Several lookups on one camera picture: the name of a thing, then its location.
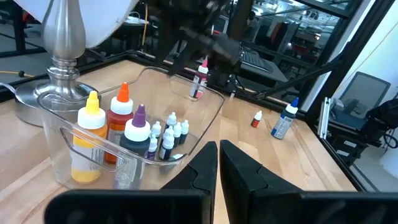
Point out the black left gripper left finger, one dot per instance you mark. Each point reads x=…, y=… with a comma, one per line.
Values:
x=196, y=180

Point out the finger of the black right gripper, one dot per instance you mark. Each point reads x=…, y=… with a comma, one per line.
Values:
x=182, y=57
x=227, y=56

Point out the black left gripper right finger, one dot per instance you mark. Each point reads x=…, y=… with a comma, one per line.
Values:
x=245, y=186

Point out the small white cap dropper bottle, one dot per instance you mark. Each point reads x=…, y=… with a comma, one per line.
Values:
x=156, y=129
x=177, y=133
x=177, y=156
x=171, y=119
x=168, y=130
x=185, y=130

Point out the large pink food coloring bottle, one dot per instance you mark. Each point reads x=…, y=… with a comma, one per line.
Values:
x=199, y=84

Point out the small pink label dropper bottle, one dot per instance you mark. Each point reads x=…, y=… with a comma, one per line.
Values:
x=167, y=147

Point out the small purple label dropper bottle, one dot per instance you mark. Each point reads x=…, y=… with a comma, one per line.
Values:
x=152, y=147

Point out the large purple food coloring bottle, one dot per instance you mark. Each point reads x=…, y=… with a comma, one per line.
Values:
x=136, y=132

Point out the large orange food coloring bottle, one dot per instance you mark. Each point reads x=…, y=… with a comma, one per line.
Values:
x=119, y=124

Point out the large yellow food coloring bottle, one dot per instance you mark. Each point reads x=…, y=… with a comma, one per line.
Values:
x=91, y=119

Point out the large blue food coloring bottle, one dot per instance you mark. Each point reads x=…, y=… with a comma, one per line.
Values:
x=283, y=124

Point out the black keyboard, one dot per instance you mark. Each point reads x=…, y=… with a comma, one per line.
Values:
x=255, y=60

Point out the person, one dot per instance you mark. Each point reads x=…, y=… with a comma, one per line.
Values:
x=253, y=21

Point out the clear plastic bin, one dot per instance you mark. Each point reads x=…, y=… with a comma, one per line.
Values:
x=149, y=90

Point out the small red dropper bottle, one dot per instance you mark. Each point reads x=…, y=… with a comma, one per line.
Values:
x=256, y=121

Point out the grey office chair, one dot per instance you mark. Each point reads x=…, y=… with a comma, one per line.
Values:
x=363, y=93

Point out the black bag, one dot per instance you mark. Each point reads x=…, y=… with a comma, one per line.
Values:
x=385, y=115

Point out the black stand leg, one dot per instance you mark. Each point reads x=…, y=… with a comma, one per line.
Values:
x=18, y=31

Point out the silver aluminium rail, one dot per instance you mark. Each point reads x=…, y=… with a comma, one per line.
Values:
x=323, y=118

